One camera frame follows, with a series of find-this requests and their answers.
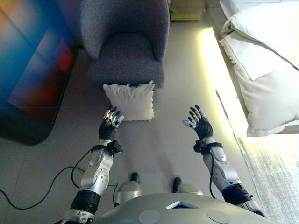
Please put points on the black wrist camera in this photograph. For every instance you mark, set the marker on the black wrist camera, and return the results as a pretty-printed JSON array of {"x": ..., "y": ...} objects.
[
  {"x": 199, "y": 146},
  {"x": 115, "y": 147}
]

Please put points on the white bed pillow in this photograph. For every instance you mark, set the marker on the white bed pillow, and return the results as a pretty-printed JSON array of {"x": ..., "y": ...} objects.
[{"x": 261, "y": 32}]

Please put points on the grey fabric armchair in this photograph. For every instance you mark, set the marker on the grey fabric armchair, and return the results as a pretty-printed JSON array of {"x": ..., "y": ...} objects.
[{"x": 126, "y": 51}]

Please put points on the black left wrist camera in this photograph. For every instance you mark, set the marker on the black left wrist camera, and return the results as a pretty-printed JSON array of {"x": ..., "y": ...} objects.
[{"x": 115, "y": 147}]

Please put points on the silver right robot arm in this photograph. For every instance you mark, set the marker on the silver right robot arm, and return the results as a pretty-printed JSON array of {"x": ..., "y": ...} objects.
[{"x": 224, "y": 172}]

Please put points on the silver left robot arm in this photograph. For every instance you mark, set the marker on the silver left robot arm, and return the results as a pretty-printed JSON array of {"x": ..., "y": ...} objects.
[{"x": 98, "y": 172}]

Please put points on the white bed sheet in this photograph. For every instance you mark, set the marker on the white bed sheet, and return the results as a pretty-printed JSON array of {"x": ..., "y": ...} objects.
[{"x": 257, "y": 5}]

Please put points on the glossy dark cabinet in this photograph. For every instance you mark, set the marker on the glossy dark cabinet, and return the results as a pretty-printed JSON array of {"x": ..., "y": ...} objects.
[{"x": 30, "y": 70}]

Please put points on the wooden nightstand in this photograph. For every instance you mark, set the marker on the wooden nightstand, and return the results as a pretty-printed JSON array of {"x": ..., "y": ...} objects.
[{"x": 187, "y": 10}]

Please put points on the green plant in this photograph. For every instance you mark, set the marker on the green plant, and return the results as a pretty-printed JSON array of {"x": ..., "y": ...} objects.
[{"x": 171, "y": 5}]

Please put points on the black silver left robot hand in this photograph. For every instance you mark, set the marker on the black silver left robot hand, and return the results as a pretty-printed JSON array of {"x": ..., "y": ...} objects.
[{"x": 107, "y": 131}]

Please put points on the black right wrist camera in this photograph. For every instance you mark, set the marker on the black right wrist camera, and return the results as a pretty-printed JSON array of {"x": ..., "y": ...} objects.
[{"x": 199, "y": 146}]

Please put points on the glowing bed light strip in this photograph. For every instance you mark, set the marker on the glowing bed light strip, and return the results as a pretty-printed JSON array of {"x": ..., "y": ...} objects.
[{"x": 217, "y": 77}]

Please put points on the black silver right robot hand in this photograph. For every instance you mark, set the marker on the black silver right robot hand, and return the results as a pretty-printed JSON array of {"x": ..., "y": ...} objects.
[{"x": 204, "y": 128}]

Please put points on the silver right robot leg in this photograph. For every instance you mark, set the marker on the silver right robot leg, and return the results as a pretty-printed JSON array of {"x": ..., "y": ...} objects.
[{"x": 187, "y": 187}]

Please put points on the white fringed cushion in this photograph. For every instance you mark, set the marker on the white fringed cushion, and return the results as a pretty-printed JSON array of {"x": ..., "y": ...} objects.
[{"x": 130, "y": 102}]

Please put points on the grey robot torso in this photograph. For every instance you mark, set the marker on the grey robot torso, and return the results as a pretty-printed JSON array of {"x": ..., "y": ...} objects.
[{"x": 177, "y": 212}]

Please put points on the grey striped rug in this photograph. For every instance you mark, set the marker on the grey striped rug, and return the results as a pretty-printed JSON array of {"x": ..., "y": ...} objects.
[{"x": 275, "y": 182}]

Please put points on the silver robot leg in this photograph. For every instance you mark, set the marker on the silver robot leg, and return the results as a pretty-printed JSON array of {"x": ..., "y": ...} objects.
[
  {"x": 187, "y": 187},
  {"x": 128, "y": 190}
]

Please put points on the silver left robot leg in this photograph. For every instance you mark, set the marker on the silver left robot leg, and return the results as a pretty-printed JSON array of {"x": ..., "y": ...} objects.
[{"x": 128, "y": 190}]

